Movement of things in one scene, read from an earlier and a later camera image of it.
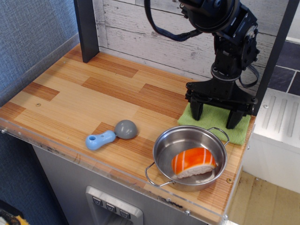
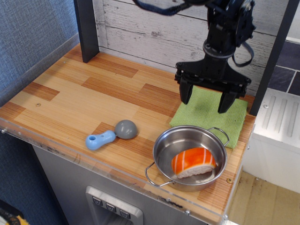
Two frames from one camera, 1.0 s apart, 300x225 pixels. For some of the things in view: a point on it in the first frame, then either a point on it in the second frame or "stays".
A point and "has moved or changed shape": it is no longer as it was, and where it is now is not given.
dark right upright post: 276,54 stays
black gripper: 222,91 -> 214,73
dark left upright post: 87,28 stays
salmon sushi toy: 192,162 stays
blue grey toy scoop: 124,129 stays
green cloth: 217,119 has moved or changed shape
